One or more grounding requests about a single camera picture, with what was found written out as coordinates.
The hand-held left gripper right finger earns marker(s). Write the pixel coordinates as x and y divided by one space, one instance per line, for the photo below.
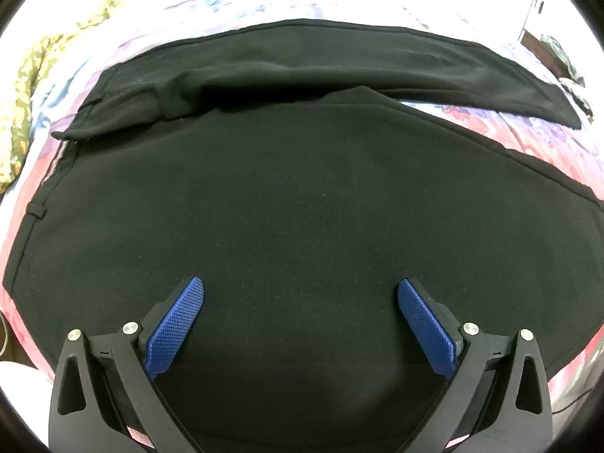
424 323

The yellow green floral blanket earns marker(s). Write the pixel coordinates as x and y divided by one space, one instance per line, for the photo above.
28 71

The grey green cloth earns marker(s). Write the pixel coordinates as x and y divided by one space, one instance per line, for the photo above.
559 54

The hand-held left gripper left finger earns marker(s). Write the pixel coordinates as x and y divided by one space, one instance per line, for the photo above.
177 321

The black pants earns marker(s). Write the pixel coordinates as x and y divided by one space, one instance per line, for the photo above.
283 174

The dark wooden cabinet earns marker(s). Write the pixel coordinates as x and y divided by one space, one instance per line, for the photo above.
535 45

